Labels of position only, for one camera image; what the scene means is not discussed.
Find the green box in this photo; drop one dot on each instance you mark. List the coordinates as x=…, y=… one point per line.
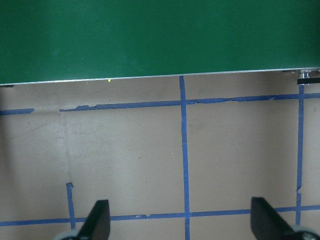
x=160, y=37

